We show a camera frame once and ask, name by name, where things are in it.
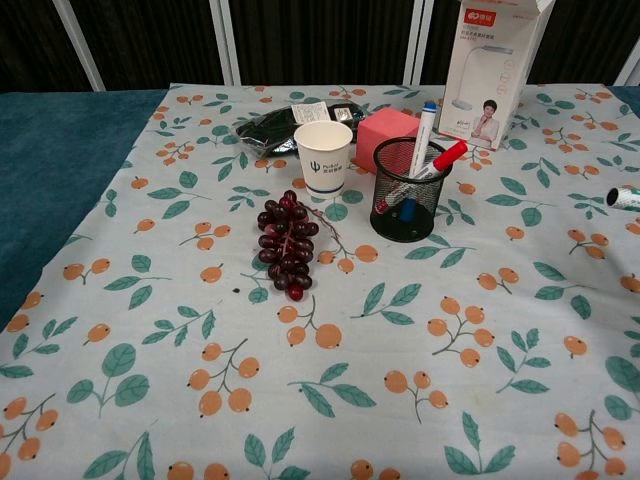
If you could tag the black mesh pen holder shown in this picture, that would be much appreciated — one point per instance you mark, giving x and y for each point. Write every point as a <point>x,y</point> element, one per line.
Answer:
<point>400,210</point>

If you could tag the blue-capped white marker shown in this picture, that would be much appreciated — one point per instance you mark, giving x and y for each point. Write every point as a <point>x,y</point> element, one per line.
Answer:
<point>422,137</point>

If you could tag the red-capped white marker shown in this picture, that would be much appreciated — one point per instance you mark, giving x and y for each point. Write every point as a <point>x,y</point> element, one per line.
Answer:
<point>449,156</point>

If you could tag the purple plastic grape bunch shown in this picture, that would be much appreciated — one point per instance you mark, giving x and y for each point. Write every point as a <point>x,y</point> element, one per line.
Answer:
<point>288,244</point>

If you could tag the white paper cup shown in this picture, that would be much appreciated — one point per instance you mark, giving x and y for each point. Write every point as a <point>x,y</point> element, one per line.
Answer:
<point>322,159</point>

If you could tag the pink foam cube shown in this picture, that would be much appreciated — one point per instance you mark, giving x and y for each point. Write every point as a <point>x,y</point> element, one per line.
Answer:
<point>386,141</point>

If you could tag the black plastic-wrapped package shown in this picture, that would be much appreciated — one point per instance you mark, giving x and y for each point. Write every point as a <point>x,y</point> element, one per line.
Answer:
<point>280,127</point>

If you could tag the floral fruit-print tablecloth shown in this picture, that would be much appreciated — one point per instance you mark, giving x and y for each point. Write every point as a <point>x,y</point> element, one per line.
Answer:
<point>380,350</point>

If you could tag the white desk lamp box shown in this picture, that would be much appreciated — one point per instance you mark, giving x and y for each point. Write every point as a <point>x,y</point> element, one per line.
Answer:
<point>487,75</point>

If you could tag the teal velvet cloth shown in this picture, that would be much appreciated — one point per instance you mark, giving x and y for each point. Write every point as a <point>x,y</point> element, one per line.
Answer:
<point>55,165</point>

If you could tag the white partition frame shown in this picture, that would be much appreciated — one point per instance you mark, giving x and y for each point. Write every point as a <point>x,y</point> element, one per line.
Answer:
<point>230,40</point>

